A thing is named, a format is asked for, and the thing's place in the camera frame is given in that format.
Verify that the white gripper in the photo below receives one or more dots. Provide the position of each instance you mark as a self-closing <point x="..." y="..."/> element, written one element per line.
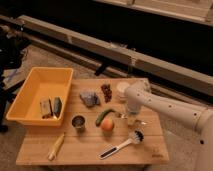
<point x="132" y="113"/>

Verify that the silver metal fork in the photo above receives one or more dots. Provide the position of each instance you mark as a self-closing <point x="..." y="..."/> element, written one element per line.
<point x="123" y="116"/>

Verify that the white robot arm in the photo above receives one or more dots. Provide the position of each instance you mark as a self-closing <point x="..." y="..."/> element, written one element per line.
<point x="197" y="118"/>

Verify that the white paper cup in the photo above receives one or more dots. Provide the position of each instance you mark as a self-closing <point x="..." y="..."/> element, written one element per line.
<point x="121" y="86"/>

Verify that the small metal cup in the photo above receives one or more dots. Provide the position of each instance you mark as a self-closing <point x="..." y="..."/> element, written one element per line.
<point x="78" y="122"/>

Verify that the white dish brush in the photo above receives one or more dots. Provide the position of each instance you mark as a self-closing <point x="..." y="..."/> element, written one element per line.
<point x="134" y="137"/>

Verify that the dark red grapes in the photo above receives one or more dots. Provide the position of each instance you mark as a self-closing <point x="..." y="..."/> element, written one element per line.
<point x="107" y="92"/>

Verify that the orange peach fruit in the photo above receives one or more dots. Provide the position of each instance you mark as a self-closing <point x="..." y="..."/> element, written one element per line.
<point x="107" y="124"/>

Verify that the green cucumber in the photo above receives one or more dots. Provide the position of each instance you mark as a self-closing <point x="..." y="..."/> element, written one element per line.
<point x="102" y="116"/>

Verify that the grey crumpled cloth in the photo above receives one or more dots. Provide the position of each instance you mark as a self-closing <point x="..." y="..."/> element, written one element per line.
<point x="89" y="98"/>

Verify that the tan sponge block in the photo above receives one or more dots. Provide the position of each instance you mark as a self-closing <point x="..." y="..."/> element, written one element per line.
<point x="46" y="109"/>

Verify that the yellow plastic bin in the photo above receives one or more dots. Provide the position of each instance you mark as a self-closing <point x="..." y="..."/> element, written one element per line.
<point x="42" y="83"/>

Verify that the yellow corn cob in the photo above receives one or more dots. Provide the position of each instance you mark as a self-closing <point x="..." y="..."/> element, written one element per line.
<point x="56" y="147"/>

